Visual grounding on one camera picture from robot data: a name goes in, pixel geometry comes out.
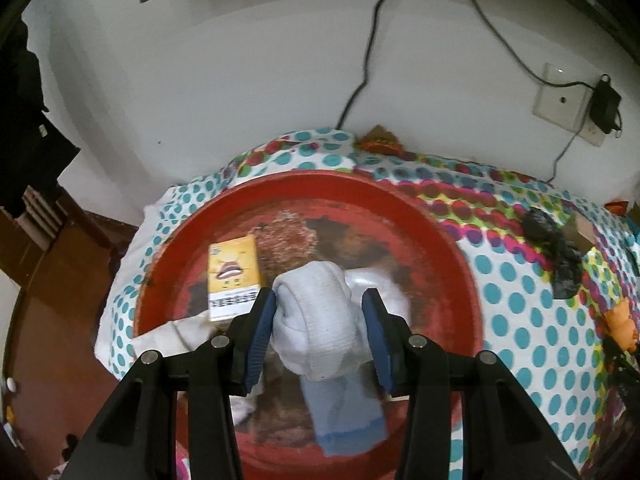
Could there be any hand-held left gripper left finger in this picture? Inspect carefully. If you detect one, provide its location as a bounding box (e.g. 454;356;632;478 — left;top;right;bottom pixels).
60;287;278;480

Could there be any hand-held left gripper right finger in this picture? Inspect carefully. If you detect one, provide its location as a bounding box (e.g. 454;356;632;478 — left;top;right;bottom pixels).
361;287;583;480

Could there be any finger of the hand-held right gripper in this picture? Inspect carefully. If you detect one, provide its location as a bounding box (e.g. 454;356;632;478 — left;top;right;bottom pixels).
602;335;640;396

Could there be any large ribbed white sock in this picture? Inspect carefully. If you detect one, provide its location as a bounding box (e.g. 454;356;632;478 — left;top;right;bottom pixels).
271;260;371;383

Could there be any round red tray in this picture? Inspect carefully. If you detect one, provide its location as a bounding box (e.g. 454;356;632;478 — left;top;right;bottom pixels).
132;170;483;480

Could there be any yellow carton box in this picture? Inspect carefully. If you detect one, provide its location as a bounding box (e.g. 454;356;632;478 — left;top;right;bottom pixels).
206;235;263;323

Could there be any grey-blue sock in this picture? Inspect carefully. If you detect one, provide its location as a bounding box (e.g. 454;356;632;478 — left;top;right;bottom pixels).
299;372;388;458

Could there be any orange toy pig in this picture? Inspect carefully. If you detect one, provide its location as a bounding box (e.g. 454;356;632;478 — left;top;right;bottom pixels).
602;300;640;353

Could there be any polka dot tablecloth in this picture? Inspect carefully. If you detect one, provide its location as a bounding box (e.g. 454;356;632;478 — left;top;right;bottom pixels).
95;129;640;480

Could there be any black plastic bag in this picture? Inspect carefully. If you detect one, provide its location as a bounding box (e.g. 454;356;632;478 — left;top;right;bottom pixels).
520;207;583;301

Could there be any small brown cardboard box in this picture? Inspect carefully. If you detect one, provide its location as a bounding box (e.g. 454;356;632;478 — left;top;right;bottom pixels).
562;210;598;261

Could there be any brown snack wrapper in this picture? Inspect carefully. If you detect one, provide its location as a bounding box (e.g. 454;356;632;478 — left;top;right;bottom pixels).
354;125;406;155

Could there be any black plug-in charger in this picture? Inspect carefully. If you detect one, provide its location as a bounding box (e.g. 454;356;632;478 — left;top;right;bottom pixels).
589;74;623;137

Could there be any black hanging clothing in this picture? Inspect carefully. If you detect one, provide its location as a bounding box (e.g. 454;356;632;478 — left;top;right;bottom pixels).
0;20;81;216

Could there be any thin black cable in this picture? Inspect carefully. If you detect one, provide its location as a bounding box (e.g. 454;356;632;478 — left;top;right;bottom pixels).
457;0;598;90
545;132;576;184
335;0;405;130

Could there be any beige wall socket plate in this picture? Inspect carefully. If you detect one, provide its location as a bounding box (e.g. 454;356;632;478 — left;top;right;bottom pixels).
532;62;593;126
580;115;608;147

